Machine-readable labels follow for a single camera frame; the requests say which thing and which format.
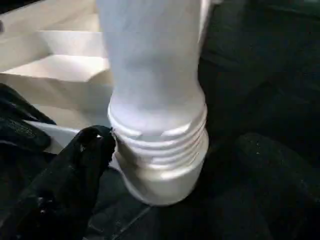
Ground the black work mat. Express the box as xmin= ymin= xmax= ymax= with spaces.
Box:
xmin=0 ymin=0 xmax=320 ymax=240

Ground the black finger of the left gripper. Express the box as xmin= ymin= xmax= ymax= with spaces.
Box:
xmin=0 ymin=120 xmax=53 ymax=155
xmin=0 ymin=83 xmax=58 ymax=126

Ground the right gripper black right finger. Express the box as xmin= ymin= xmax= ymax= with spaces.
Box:
xmin=234 ymin=132 xmax=320 ymax=240

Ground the white plastic table leg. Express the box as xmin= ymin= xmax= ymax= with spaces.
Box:
xmin=96 ymin=0 xmax=213 ymax=173

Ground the white plastic table top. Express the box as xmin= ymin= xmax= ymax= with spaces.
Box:
xmin=0 ymin=0 xmax=210 ymax=208

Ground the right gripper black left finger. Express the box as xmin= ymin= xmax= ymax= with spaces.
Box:
xmin=0 ymin=124 xmax=118 ymax=240

